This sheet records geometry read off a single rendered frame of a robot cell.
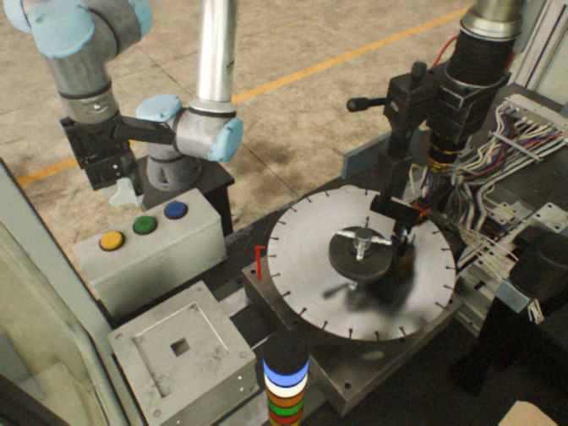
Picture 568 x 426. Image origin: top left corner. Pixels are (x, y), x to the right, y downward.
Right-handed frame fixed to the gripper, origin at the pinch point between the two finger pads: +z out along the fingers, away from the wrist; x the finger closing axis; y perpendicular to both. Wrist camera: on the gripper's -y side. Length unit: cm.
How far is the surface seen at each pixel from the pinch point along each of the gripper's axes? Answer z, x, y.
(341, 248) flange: 1.3, 30.9, -24.4
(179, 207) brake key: 6.8, -0.3, -7.2
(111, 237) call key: 7.2, -1.1, 7.4
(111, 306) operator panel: 18.0, 6.1, 13.1
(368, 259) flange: 1.2, 35.5, -26.5
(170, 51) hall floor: 94, -248, -105
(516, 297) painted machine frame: -6, 56, -34
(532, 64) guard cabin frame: 12, 3, -142
